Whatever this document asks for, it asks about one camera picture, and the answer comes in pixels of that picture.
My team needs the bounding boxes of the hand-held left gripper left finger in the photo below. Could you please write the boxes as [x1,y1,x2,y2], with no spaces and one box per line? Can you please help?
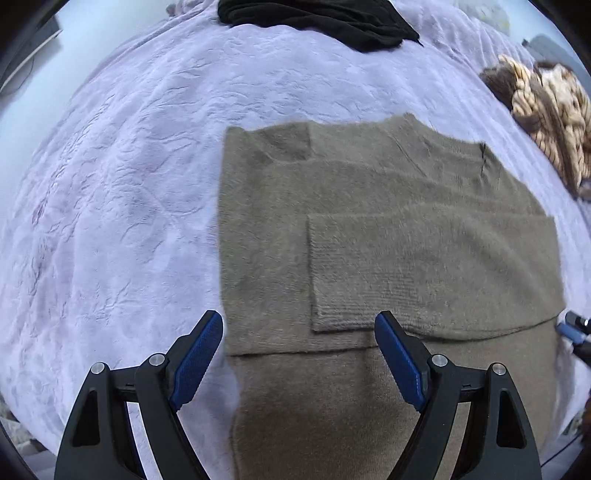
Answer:
[54,310,225,480]

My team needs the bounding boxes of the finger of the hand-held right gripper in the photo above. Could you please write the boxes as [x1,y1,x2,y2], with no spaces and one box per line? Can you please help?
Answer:
[556,310,591,358]

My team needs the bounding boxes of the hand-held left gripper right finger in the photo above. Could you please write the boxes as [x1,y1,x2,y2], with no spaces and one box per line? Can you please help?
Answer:
[374,310,542,480]

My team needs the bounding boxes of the olive knit sweater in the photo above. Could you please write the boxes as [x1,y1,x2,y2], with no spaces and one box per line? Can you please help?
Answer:
[217,112,568,480]

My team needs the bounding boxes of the lilac plush blanket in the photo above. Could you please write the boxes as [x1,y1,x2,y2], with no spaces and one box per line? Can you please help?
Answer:
[0,0,591,480]

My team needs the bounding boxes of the brown cream patterned cloth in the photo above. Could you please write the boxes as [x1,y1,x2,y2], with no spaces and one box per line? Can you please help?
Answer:
[480,54,591,200]

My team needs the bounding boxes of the grey box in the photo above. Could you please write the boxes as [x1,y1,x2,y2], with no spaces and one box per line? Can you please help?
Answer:
[522,34,571,63]

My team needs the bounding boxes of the pale printed cloth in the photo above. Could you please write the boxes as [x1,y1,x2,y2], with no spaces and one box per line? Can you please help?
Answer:
[455,0,511,34]

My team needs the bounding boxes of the black garment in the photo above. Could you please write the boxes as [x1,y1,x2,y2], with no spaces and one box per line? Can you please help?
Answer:
[217,0,423,53]

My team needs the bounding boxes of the wall television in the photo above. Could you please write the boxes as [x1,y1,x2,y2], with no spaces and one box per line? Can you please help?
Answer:
[0,16,63,95]

